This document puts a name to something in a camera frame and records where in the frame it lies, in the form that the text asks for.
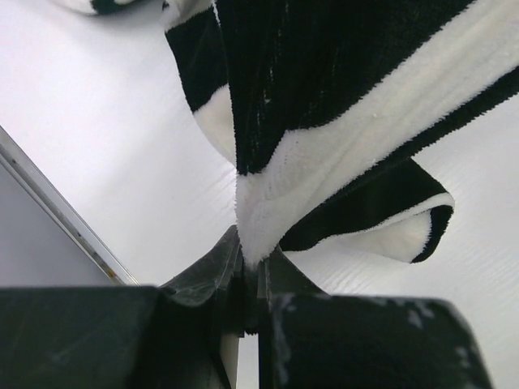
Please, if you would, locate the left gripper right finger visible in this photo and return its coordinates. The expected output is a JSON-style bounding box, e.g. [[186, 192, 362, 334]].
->
[[258, 251, 491, 388]]

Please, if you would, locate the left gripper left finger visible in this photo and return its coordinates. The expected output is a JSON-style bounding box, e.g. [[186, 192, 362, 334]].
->
[[1, 227, 243, 388]]

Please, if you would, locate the black white striped pillowcase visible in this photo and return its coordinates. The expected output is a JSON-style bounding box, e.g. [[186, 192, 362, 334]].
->
[[56, 0, 519, 271]]

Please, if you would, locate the aluminium frame rail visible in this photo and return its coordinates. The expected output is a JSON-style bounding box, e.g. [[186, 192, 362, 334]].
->
[[1, 130, 139, 285]]

